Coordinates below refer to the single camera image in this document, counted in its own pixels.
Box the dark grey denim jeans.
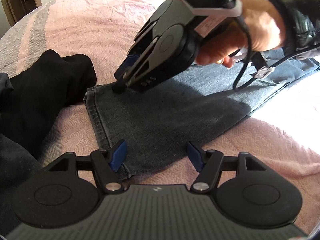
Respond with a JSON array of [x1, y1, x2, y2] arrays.
[[85, 59, 319, 180]]

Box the black jacket sleeve forearm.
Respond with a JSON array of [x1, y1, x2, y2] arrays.
[[268, 0, 319, 60]]

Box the person's right hand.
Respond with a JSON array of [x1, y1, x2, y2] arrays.
[[196, 0, 286, 68]]

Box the black garment pile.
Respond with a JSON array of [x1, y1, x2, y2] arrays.
[[1, 50, 97, 235]]

